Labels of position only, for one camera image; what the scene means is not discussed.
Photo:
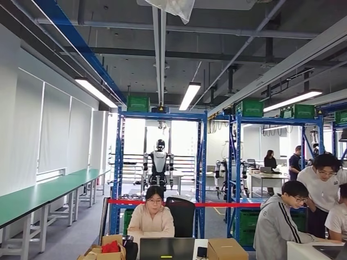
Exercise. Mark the green plastic crate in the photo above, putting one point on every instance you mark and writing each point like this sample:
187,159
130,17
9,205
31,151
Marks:
250,108
301,112
248,228
299,220
341,117
128,220
138,104

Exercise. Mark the grey roller blind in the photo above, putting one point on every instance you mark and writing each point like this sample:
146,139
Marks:
26,129
54,132
79,136

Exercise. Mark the grey ceiling pipe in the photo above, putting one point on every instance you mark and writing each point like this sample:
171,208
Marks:
238,48

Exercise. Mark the clear plastic bag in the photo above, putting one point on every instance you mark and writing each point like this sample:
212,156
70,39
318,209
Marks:
173,8

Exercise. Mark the person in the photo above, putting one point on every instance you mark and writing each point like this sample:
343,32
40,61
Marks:
295,165
337,219
270,163
274,229
322,190
150,220

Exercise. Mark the black office chair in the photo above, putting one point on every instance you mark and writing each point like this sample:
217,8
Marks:
183,217

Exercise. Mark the long ceiling light strip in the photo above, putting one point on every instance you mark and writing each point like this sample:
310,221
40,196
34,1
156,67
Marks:
292,99
190,96
94,91

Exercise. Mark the red cloth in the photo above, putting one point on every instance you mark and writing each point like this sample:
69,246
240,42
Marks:
110,247

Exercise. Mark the black window railing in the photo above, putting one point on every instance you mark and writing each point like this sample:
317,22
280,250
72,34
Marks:
184,167

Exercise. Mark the dark grey laptop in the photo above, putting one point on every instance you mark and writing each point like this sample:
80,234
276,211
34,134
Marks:
166,249
332,252

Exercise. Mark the closed brown cardboard box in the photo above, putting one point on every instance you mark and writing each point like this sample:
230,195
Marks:
226,250

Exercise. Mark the red barrier tape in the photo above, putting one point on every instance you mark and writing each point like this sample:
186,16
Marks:
217,205

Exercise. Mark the open brown cardboard box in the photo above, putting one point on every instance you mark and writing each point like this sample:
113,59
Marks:
119,255

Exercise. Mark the blue ceiling beam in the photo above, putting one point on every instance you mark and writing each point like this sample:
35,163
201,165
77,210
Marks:
81,46

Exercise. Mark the blue metal shelf rack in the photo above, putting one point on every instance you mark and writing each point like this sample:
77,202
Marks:
238,172
202,161
333,136

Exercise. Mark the green top workbench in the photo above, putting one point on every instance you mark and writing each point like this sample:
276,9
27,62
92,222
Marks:
86,175
32,197

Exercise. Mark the black phone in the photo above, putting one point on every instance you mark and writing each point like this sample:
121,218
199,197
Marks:
202,252

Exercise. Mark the black hoist with yellow sign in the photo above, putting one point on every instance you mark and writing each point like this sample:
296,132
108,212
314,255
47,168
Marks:
160,109

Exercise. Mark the grey overhead rail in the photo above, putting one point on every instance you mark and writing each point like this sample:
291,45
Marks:
284,62
159,54

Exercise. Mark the silver black humanoid robot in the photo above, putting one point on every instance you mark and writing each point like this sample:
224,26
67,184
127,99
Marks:
218,174
159,163

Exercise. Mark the white desk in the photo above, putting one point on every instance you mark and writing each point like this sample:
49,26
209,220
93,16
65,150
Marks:
301,251

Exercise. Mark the black leaning frame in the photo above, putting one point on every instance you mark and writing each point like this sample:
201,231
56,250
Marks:
103,220

